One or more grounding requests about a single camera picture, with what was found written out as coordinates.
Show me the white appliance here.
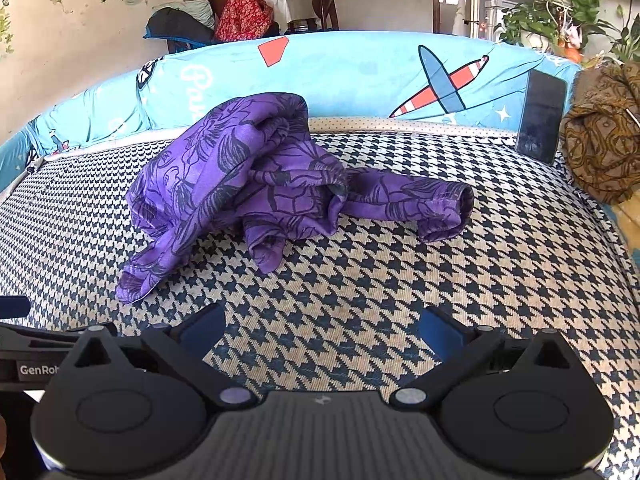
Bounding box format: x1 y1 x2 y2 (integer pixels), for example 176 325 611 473
482 0 517 41

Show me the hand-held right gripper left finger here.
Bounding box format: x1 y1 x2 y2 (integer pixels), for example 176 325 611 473
65 302 258 408

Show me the red floral cloth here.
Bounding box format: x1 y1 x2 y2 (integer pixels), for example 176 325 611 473
215 0 281 43

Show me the peace lily plant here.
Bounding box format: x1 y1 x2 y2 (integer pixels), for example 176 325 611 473
597 5 640 67

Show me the green pothos plant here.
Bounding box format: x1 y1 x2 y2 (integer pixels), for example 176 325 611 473
499 0 606 52

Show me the purple floral blouse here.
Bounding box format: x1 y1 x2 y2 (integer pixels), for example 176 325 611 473
116 92 475 305

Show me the blue cover with yellow circle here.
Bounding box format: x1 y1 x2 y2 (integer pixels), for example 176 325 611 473
611 199 640 273

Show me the blue airplane print sofa cover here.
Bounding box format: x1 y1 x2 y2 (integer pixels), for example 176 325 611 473
0 31 584 197

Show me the brown patterned scarf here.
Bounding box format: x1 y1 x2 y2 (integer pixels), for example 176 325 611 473
559 62 640 207

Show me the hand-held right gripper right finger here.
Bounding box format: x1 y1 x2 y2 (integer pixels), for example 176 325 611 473
390 306 576 408

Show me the black smartphone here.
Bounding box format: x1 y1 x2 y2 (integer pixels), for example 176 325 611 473
514 69 569 165

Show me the dark wooden chair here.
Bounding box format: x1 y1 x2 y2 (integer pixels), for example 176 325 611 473
312 0 340 31

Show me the dark blue bag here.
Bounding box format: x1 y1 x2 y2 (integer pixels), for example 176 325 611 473
144 7 217 45

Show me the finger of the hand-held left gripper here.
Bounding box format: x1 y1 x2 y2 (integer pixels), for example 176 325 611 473
0 296 31 319

